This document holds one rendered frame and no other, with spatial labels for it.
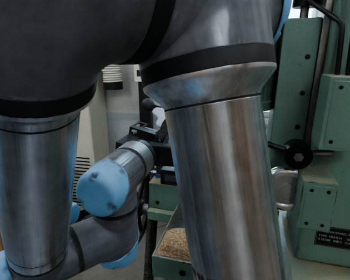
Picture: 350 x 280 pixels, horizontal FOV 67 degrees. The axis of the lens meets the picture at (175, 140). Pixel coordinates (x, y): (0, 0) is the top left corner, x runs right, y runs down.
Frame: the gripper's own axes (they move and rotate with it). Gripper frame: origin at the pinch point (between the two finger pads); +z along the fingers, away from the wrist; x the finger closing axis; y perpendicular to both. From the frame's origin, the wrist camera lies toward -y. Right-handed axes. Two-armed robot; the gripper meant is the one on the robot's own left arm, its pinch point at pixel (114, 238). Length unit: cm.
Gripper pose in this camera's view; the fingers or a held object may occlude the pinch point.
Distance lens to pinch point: 103.3
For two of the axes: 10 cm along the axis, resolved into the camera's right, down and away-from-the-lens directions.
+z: 8.3, 5.5, -0.7
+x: -2.7, 3.0, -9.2
